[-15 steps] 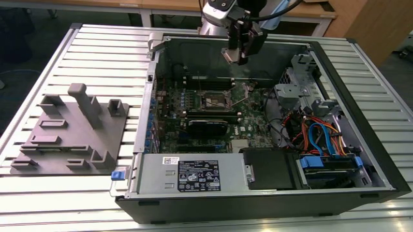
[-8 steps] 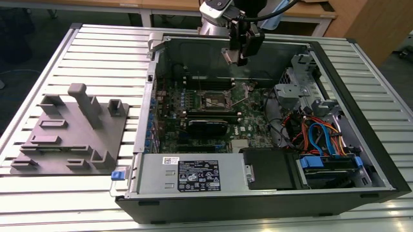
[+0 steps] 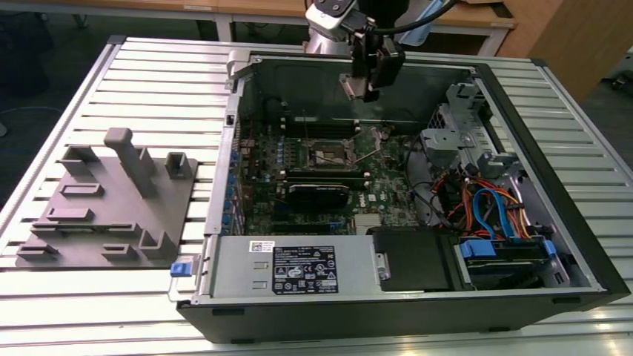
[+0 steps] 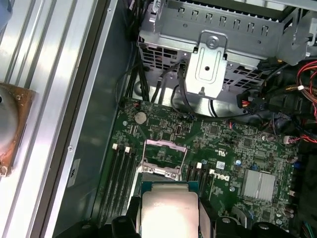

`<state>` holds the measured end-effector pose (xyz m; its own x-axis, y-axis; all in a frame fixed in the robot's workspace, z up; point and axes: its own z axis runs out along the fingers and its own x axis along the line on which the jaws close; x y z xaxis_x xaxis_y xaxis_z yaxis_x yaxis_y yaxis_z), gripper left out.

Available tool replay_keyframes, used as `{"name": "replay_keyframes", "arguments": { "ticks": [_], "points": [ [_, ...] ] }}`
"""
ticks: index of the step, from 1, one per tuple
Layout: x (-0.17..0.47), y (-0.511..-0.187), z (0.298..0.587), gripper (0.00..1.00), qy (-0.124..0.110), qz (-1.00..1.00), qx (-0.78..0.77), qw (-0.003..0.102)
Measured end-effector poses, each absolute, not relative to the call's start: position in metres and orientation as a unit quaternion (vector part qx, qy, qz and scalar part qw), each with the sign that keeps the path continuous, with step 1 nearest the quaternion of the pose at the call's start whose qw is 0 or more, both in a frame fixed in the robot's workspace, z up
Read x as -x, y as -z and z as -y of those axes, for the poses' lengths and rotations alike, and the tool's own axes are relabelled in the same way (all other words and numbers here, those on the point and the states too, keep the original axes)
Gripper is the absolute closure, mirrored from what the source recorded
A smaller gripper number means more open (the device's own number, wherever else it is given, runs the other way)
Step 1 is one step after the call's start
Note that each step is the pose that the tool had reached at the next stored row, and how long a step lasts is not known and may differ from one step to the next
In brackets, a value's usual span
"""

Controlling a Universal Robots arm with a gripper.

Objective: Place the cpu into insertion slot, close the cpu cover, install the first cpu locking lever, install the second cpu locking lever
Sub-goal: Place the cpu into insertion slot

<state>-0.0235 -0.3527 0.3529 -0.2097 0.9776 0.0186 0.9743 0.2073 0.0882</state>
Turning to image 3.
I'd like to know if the green motherboard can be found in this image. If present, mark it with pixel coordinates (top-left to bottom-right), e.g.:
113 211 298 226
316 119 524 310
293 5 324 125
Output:
236 121 440 237

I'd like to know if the office chair base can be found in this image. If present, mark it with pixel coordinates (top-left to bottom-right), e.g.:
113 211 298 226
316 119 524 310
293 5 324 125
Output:
601 50 633 92

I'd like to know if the black expansion slot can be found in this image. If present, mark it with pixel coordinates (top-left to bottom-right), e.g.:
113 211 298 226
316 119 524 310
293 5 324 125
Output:
270 222 350 235

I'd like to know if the blue wire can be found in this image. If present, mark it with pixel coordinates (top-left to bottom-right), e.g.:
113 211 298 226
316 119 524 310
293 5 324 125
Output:
470 188 516 244

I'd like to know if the silver chipset heatsink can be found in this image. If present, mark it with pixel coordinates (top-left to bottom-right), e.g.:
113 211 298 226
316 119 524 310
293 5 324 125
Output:
350 211 385 228

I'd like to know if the grey parts rack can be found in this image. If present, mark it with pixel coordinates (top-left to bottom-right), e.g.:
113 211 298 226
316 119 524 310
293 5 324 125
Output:
13 127 201 268

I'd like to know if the silver CPU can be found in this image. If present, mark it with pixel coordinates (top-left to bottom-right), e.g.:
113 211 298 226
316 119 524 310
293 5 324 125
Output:
338 73 368 102

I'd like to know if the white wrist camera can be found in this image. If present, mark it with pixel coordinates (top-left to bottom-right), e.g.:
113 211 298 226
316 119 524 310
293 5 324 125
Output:
305 0 358 38

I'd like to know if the grey metal drive cage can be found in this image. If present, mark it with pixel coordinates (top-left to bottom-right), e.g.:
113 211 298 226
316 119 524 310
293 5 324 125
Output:
418 83 528 186

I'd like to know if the black plastic shroud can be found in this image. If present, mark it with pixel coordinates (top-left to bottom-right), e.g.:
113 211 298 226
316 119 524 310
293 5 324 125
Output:
369 225 470 293

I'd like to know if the silver power supply unit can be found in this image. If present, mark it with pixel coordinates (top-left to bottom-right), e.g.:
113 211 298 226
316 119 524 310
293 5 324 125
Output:
189 233 393 303

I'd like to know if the grey case bracket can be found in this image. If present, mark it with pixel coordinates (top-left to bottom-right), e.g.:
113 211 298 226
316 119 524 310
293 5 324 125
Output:
225 50 252 92

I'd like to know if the wooden cabinet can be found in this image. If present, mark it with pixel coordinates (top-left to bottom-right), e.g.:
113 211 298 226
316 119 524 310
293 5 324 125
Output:
498 0 633 104

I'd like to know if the CPU socket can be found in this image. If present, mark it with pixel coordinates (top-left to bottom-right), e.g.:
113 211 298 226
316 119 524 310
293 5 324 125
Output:
301 137 358 171

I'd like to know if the metal socket cover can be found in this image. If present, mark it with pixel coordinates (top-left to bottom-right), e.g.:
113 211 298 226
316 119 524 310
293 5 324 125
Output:
348 125 386 165

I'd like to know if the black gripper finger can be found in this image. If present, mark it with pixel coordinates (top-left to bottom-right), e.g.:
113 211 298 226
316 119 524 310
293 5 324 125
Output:
350 35 368 77
364 47 382 103

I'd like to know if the hard disk in blue carrier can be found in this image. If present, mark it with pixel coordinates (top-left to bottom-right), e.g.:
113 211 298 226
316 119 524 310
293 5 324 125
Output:
457 237 558 291

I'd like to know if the wooden desk white frame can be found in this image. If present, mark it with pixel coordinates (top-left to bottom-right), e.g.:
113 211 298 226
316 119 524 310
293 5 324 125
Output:
0 0 233 42
229 0 518 57

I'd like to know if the black graphics card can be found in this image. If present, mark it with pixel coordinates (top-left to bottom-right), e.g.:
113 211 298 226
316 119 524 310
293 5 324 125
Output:
285 182 352 211

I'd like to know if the black RAM slot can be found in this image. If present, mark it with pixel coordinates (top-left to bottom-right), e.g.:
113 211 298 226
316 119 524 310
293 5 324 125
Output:
280 128 362 139
285 174 373 186
285 167 372 178
278 120 362 131

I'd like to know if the black PC case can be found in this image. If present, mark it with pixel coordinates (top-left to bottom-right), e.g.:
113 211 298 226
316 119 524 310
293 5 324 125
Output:
175 50 633 344

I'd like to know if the orange wire bundle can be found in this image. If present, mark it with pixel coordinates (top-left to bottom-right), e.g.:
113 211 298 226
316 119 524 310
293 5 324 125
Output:
442 177 538 242

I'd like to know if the blue floor cable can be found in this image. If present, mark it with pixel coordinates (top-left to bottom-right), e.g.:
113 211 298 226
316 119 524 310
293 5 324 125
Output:
0 105 64 116

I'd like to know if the metal locking lever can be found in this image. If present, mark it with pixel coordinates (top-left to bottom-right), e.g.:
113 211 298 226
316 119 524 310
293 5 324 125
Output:
316 154 356 166

